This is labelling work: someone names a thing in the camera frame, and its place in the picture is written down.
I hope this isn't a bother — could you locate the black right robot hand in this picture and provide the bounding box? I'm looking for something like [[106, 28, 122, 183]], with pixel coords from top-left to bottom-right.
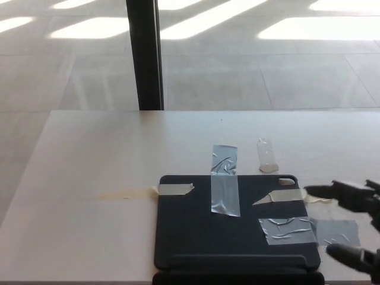
[[304, 179, 380, 285]]

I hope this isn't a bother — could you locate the black folding tablet cover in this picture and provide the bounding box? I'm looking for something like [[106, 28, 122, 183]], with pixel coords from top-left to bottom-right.
[[152, 174, 325, 285]]

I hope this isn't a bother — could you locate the short beige masking tape strip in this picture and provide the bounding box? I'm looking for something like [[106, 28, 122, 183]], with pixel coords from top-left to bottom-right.
[[251, 187, 334, 206]]

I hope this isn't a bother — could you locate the clear tape strip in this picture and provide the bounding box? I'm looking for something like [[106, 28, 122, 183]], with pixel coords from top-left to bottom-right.
[[256, 137, 280, 174]]

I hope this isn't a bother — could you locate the long beige masking tape strip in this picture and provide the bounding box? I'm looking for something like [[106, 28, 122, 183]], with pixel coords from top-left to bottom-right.
[[81, 183, 195, 201]]

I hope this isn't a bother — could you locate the wide grey duct tape strip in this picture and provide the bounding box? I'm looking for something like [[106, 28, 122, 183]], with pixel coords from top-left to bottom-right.
[[258, 216, 362, 248]]

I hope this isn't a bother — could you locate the long grey duct tape strip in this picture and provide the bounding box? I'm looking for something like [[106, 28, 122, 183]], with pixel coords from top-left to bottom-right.
[[210, 144, 241, 218]]

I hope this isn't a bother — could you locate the black window frame post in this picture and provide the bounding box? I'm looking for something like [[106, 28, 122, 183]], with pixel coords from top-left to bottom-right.
[[125, 0, 165, 112]]

